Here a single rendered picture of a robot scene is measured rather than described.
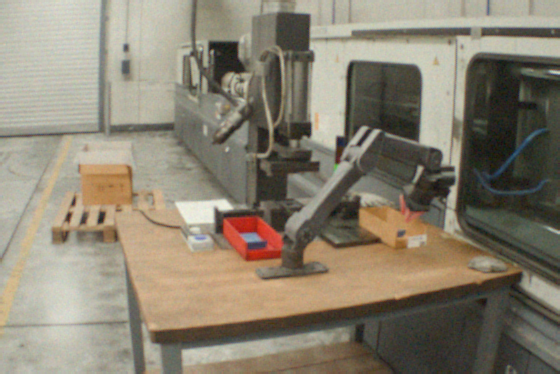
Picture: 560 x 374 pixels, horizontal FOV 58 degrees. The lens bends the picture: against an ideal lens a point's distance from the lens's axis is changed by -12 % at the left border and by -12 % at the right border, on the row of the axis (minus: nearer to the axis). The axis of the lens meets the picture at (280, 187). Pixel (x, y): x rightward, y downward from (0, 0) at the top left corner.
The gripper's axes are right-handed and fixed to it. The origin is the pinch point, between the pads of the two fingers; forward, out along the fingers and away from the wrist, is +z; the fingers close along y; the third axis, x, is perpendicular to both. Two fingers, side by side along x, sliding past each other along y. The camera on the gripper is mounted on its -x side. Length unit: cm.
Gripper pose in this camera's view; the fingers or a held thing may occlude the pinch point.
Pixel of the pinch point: (405, 216)
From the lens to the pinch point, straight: 186.5
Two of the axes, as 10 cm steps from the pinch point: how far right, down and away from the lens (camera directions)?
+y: -2.4, -7.2, 6.5
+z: -2.4, 7.0, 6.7
